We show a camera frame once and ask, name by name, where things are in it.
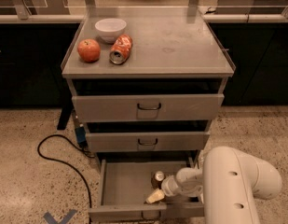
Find blue power adapter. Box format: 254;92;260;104
75;127;87;147

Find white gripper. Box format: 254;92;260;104
145;167;203;203

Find dark counter cabinets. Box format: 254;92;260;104
0;22;288;107

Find grey drawer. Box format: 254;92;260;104
86;132;210;152
72;94;224;122
89;158;204;224

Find black cable on left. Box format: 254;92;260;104
36;133;95;224

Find white bowl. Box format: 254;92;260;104
95;18;127;44

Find grey drawer cabinet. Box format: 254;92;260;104
62;7;234;158

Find brown orange drink can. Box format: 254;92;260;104
151;171;166;189

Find blue tape cross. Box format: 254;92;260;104
43;209;77;224

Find grey middle drawer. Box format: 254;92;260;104
86;132;210;152

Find crushed orange soda can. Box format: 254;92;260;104
109;34;133;64

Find red apple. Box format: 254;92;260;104
77;39;101;63

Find grey top drawer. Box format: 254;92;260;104
72;94;224;122

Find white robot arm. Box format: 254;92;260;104
145;147;282;224

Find grey bottom drawer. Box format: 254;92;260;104
89;158;204;224

